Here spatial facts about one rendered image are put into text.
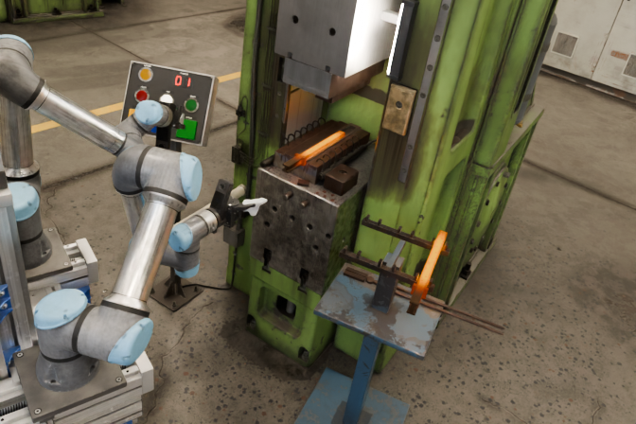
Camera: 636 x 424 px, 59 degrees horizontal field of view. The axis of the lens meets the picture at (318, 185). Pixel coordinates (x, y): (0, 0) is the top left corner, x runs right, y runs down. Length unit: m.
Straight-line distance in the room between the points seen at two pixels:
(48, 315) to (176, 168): 0.45
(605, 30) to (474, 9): 5.25
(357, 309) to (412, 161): 0.56
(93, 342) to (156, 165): 0.44
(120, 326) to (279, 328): 1.32
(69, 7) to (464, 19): 5.45
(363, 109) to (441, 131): 0.60
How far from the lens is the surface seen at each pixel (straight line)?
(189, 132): 2.27
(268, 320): 2.66
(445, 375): 2.86
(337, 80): 2.02
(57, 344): 1.50
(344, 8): 1.90
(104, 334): 1.43
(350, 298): 2.06
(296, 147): 2.26
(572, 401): 3.04
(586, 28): 7.13
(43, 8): 6.76
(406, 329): 2.01
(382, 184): 2.18
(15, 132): 1.88
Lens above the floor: 2.06
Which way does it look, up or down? 32 degrees down
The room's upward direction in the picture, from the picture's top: 9 degrees clockwise
